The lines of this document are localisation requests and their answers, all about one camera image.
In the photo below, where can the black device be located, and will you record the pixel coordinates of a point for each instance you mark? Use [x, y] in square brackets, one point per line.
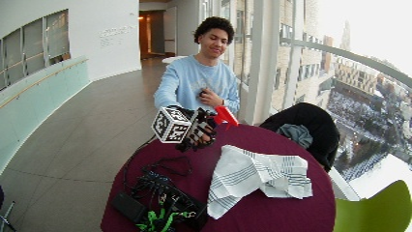
[185, 206]

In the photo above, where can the black chair with jacket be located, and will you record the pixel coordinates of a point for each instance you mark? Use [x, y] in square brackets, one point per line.
[315, 129]

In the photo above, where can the wooden wall handrail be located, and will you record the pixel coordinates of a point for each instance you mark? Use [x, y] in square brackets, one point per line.
[41, 82]

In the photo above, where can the white round table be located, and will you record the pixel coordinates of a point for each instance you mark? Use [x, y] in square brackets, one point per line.
[174, 59]

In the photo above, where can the black rectangular box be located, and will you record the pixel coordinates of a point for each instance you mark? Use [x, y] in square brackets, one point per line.
[129, 206]

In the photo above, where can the white striped dish towel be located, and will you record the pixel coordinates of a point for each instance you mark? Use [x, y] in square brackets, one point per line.
[254, 177]

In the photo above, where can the green chair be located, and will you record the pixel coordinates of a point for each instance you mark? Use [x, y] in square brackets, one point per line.
[374, 211]

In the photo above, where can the dark metal stand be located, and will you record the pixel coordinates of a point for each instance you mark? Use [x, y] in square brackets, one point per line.
[6, 212]

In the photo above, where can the wall window row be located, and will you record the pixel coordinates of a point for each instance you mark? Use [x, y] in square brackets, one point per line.
[34, 45]

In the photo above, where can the the person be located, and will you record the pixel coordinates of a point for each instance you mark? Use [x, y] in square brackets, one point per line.
[194, 77]

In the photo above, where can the grey cloth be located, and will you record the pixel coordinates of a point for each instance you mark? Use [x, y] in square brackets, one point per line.
[297, 133]

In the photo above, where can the white cube with black markers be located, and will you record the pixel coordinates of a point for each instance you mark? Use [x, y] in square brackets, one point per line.
[171, 125]

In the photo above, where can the white balcony railing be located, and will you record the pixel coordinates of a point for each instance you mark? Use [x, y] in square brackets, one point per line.
[353, 56]

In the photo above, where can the red plastic object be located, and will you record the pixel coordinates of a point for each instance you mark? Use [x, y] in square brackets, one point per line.
[226, 116]

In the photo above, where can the small black object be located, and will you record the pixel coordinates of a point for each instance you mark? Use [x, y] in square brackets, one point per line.
[202, 93]

